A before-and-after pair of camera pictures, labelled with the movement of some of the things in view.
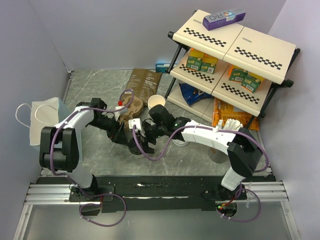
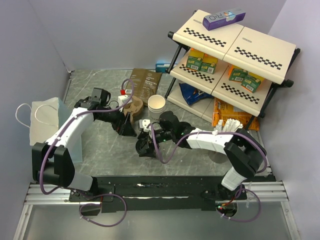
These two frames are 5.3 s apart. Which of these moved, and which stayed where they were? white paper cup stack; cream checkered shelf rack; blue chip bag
Moved: white paper cup stack
Stayed: blue chip bag; cream checkered shelf rack
